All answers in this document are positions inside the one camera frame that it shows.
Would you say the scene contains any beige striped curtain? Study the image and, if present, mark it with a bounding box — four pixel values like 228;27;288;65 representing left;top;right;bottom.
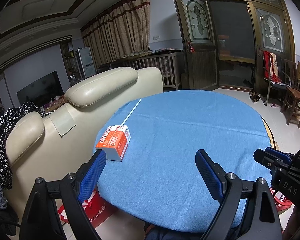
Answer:
81;0;151;67

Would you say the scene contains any pair of slippers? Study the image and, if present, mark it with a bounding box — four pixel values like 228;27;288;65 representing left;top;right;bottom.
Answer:
249;89;260;103

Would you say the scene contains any chair with red clothes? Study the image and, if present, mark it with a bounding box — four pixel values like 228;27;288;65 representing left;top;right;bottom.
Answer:
260;51;292;106

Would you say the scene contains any blue tablecloth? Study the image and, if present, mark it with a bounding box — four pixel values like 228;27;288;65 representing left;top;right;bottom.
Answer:
97;90;271;232

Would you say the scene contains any black television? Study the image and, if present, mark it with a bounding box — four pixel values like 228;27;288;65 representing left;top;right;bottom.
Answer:
17;71;63;107

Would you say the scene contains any red plastic waste basket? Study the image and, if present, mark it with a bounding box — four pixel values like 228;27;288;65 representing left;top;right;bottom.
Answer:
270;186;292;213

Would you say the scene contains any open glass panel door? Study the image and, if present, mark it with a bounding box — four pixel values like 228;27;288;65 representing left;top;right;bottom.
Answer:
174;0;219;91

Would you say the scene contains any wooden crib railing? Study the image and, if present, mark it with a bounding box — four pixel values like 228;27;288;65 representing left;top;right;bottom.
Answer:
111;49;185;90

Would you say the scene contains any red gift bag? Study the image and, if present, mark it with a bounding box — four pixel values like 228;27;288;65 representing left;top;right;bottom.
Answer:
58;189;118;229

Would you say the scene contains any cream leather sofa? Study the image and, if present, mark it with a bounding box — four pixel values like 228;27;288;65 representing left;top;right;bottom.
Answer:
5;67;163;217

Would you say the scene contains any dark wooden stool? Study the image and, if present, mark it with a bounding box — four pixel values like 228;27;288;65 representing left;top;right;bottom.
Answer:
281;87;300;129

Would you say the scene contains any black white patterned cloth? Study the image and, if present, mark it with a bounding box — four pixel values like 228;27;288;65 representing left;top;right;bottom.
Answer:
0;101;48;190

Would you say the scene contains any orange white carton box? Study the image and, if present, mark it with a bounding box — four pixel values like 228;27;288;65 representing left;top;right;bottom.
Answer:
95;125;131;161

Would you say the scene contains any white thin stick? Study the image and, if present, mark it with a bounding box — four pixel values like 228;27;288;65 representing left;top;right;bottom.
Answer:
120;99;142;128

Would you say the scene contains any white air conditioner unit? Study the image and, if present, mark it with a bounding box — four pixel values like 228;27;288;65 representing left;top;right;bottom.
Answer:
77;47;96;79

